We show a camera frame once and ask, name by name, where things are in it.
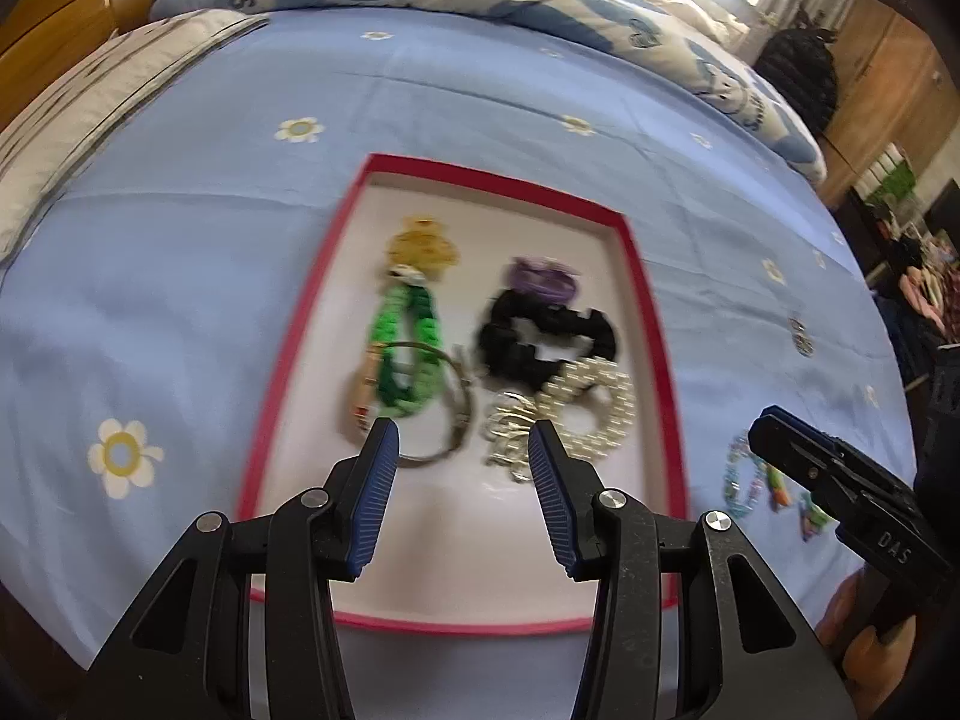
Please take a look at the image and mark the green braided bracelet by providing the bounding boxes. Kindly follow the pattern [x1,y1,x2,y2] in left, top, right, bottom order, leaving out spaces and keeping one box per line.
[366,265,448,421]

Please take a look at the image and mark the rose gold wrist watch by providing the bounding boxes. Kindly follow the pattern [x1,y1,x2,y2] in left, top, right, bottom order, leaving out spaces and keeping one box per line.
[348,340,475,466]

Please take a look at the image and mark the white pearl bracelet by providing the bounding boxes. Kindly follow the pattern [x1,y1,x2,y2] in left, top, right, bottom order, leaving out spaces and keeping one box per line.
[483,356,638,485]

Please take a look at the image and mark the black velvet scrunchie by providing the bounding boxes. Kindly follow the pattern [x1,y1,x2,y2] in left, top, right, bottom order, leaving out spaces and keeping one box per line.
[475,289,619,392]

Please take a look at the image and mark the purple bow hair tie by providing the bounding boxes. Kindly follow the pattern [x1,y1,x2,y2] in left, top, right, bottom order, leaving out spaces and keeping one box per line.
[499,255,583,306]

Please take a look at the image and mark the yellow hair claw clip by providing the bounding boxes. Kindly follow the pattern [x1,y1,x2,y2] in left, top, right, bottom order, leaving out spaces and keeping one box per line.
[386,216,459,280]

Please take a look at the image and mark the right hand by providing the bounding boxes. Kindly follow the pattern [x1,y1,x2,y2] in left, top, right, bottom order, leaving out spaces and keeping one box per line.
[815,569,918,718]

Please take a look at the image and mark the yellow orange hair clip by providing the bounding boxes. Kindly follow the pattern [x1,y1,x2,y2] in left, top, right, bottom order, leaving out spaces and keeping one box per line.
[766,463,793,512]

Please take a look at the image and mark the red shallow box tray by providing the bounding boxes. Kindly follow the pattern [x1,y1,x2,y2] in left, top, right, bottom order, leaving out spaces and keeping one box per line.
[238,154,686,635]

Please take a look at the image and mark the silver rhinestone hair clip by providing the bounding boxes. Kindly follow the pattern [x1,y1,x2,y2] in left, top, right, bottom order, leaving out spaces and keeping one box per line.
[788,317,814,358]

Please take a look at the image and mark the pile of clothes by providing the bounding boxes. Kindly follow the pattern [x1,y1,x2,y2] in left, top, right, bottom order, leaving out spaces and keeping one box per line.
[874,220,953,380]

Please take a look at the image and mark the blue floral bed sheet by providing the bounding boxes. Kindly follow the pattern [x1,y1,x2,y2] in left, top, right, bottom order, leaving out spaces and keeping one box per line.
[0,5,921,720]

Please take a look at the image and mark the green white storage boxes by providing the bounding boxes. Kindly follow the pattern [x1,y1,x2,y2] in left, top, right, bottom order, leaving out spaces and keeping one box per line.
[864,142,916,211]

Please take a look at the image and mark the wooden wardrobe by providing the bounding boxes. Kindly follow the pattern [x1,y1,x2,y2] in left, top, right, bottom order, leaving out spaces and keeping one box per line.
[818,0,958,208]

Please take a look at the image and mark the black puffer jacket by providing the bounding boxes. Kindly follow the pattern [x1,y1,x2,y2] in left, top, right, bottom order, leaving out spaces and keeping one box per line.
[754,7,838,137]

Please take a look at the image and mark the wooden headboard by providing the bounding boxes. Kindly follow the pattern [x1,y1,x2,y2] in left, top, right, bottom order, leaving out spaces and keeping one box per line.
[0,0,205,129]

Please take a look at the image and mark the green coil hair tie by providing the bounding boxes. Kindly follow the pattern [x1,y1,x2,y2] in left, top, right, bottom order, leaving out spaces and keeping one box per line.
[794,491,835,543]

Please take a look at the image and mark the blue beaded bracelet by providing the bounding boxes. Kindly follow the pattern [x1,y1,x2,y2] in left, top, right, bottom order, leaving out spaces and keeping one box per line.
[721,437,768,520]

